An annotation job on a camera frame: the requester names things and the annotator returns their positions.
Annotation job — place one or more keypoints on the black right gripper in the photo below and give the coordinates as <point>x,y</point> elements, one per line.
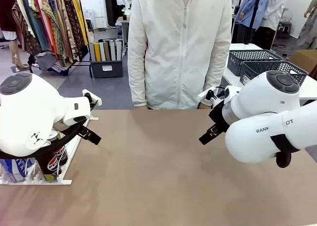
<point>219,117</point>

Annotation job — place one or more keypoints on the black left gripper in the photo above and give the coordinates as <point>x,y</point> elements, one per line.
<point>83,129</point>

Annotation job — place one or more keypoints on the black Pepsi can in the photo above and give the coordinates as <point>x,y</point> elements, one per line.
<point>60,151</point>
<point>50,164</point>
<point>53,136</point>

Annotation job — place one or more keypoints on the dark grey plastic basket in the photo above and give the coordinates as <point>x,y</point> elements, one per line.
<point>252,67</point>
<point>247,58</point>

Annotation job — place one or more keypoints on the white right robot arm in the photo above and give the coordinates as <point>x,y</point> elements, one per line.
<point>260,107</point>

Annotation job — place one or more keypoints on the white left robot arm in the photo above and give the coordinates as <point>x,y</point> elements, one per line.
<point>29,107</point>

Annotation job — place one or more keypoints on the person's left hand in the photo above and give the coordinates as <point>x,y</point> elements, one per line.
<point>204,106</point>

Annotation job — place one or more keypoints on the dark storage bin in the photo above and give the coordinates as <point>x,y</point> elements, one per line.
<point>106,68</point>

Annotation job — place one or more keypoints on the yellow board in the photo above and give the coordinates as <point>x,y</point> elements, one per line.
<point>97,52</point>

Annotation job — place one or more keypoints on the white board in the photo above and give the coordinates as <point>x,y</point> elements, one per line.
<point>102,51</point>

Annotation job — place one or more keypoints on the brown board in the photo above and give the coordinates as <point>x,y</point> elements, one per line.
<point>106,51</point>

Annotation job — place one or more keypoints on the light grey board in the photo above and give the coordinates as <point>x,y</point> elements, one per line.
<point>118,50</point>
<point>112,50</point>

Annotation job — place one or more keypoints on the grey cloth pile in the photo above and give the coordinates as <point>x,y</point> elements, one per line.
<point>47,60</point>

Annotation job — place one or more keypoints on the person in white jacket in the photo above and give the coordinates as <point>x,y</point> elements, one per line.
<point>178,50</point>

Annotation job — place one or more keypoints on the white side table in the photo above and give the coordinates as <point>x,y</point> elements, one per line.
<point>245,46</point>

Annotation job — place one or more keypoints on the red orange hanging garment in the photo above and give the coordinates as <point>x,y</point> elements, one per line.
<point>50,37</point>

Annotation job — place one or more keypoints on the background work table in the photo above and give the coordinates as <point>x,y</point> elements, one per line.
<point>122,30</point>

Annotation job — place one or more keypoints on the black trousers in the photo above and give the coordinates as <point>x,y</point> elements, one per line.
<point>263,39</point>

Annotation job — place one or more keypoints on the dark patterned hanging garment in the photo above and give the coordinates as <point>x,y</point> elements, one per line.
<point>71,25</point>

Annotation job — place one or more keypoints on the brown patterned hanging garment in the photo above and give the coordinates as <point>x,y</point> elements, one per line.
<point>58,25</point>

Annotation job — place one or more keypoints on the white box appliance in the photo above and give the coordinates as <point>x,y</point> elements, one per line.
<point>89,17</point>

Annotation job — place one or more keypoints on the yellow hanging garment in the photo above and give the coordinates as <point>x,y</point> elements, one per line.
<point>80,15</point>

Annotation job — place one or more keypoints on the brown cardboard box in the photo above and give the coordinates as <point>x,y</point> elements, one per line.
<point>304,58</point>

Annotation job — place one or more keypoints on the teal hanging garment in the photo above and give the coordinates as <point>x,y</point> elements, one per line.
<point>34,25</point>

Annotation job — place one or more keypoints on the black stand pole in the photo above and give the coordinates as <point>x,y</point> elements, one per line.
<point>253,15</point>

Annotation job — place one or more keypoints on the black stool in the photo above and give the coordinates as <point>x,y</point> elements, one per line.
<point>284,27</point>

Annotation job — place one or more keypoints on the cream hanging garment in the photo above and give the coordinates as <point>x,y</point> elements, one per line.
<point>19,3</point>

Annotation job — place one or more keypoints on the mannequin in maroon dress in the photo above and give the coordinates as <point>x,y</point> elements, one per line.
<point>7,8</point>

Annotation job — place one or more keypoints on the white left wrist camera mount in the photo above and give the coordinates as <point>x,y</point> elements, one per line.
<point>95,100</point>

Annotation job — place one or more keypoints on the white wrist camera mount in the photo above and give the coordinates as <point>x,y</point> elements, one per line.
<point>95,100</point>
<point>205,94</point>

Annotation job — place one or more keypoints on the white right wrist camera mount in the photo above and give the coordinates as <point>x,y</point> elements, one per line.
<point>205,94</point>

